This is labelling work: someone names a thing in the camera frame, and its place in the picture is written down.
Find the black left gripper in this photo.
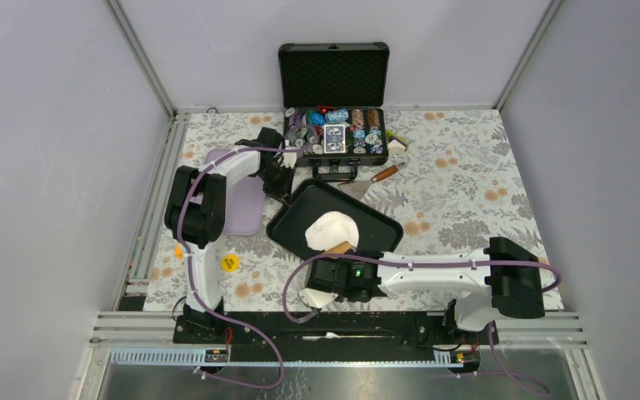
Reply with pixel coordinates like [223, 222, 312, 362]
[254, 162, 295, 206]

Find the wooden rolling pin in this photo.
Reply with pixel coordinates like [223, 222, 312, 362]
[325, 241, 354, 255]

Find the black baking tray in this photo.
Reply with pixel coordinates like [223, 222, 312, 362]
[266, 178, 403, 259]

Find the white dough disc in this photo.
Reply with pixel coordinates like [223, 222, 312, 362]
[304, 211, 359, 251]

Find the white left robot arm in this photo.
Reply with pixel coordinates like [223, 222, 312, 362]
[164, 127, 303, 343]

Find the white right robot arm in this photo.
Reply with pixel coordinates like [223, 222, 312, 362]
[298, 237, 545, 343]

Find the metal dough scraper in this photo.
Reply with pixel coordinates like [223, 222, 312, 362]
[337, 162, 406, 200]

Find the purple plastic tray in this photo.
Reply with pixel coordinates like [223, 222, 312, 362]
[199, 147, 265, 242]

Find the blue playing card deck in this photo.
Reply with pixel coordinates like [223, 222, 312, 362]
[322, 124, 347, 154]

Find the yellow round token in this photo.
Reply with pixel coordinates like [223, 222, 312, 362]
[220, 254, 240, 273]

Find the black poker chip case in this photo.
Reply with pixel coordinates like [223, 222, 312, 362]
[277, 42, 390, 182]

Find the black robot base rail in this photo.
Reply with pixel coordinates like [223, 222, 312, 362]
[172, 312, 498, 347]

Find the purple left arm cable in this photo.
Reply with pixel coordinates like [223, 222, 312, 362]
[175, 110, 321, 393]

